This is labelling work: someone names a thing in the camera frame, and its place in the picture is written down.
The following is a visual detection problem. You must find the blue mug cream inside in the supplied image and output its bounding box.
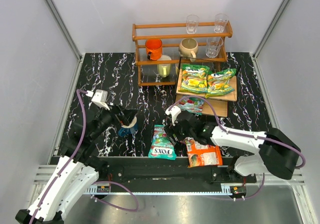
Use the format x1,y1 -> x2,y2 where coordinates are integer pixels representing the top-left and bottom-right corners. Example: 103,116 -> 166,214
118,117 -> 138,137

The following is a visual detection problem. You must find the teal mint candy bag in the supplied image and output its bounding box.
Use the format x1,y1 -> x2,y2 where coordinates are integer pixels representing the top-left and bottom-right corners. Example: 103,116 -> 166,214
148,125 -> 177,160
177,97 -> 204,115

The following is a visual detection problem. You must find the green yellow candy bag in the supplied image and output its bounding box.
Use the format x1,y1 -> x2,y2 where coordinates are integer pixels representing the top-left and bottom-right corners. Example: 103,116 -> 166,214
178,63 -> 210,93

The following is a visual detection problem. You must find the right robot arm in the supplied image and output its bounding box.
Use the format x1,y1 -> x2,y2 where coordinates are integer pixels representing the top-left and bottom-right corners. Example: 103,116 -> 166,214
164,106 -> 301,180

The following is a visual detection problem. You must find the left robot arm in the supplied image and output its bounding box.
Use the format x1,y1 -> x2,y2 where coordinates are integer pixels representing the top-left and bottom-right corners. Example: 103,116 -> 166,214
15,105 -> 138,224

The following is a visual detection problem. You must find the orange fruit candy bag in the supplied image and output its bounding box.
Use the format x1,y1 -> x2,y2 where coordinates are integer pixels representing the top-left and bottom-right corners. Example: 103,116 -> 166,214
183,138 -> 223,168

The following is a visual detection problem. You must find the two-tier wooden shelf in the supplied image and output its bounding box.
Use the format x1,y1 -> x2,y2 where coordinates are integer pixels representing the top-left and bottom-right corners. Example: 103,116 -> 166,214
175,57 -> 241,117

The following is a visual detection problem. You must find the orange wooden shelf rack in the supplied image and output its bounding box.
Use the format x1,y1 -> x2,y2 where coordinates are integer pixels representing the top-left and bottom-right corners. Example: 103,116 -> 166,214
132,22 -> 233,86

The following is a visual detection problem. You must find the clear glass middle shelf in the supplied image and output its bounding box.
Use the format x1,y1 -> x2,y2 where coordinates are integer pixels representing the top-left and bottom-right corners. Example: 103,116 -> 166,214
205,37 -> 224,58

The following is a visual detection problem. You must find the pale yellow mug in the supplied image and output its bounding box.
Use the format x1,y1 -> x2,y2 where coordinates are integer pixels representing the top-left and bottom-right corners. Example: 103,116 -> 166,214
157,55 -> 171,77

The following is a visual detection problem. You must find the orange mug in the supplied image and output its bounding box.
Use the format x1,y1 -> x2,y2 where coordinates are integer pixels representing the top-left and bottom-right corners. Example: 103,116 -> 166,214
145,38 -> 163,61

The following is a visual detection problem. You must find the beige mug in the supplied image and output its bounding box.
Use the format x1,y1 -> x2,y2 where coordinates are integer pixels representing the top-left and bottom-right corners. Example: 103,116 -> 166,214
178,38 -> 199,58

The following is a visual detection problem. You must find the clear glass top left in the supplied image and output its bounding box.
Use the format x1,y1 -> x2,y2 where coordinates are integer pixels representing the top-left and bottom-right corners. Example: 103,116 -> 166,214
186,14 -> 199,34

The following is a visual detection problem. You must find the clear glass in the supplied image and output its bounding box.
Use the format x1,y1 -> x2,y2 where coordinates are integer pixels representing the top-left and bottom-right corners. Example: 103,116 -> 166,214
186,14 -> 199,34
214,13 -> 229,33

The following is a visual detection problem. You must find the clear glass top right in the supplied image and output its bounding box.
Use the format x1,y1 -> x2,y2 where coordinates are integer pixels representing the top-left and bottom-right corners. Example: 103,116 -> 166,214
214,13 -> 229,33

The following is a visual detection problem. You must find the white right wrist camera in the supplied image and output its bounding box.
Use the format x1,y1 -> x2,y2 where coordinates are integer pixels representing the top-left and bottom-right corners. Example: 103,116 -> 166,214
165,105 -> 181,125

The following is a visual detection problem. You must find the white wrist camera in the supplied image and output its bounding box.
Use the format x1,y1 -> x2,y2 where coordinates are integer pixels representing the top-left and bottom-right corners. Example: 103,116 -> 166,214
165,105 -> 181,125
85,89 -> 110,110

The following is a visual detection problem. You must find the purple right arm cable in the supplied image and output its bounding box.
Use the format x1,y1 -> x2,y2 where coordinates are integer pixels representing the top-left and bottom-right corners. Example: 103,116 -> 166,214
169,95 -> 307,201

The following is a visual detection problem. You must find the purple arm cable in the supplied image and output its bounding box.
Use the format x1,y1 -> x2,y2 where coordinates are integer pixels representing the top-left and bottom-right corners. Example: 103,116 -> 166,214
27,89 -> 140,224
169,95 -> 307,201

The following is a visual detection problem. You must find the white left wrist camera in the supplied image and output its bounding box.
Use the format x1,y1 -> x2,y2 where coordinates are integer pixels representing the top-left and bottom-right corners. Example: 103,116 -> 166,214
85,89 -> 110,110

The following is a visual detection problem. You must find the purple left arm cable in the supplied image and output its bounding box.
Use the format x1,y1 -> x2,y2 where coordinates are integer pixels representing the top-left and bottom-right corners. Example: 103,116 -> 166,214
27,89 -> 140,224

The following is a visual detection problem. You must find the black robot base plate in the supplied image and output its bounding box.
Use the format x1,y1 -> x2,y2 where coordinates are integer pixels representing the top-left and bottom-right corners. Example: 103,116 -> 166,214
79,156 -> 257,184

